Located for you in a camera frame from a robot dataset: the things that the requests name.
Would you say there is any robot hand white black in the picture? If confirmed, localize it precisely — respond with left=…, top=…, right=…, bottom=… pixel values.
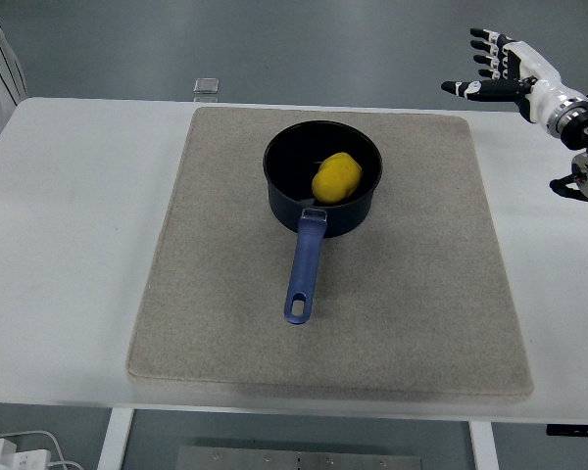
left=440, top=27, right=588, bottom=126

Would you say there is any yellow potato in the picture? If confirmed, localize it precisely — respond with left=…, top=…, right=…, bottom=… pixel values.
left=311, top=152, right=364, bottom=205

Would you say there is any small clear glass block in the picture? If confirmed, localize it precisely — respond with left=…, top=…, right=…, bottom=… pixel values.
left=192, top=76, right=221, bottom=97

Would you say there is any black table control panel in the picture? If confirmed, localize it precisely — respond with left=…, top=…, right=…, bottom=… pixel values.
left=545, top=423, right=588, bottom=437

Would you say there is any white table leg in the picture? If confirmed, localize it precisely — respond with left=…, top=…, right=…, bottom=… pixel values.
left=467, top=419, right=500, bottom=470
left=96, top=407, right=134, bottom=470

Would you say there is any beige grey table mat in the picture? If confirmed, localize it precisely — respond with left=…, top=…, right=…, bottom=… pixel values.
left=125, top=106, right=535, bottom=405

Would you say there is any grey metal plate with screws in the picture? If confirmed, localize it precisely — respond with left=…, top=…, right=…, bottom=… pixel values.
left=175, top=445, right=426, bottom=470

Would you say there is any white power adapter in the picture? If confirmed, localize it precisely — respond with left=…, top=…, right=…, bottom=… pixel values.
left=0, top=439, right=50, bottom=470

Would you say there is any blue pot with handle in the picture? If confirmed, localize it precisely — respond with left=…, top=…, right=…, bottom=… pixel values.
left=262, top=120, right=385, bottom=326

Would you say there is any white cable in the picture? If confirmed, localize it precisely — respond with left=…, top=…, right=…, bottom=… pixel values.
left=0, top=429, right=82, bottom=470

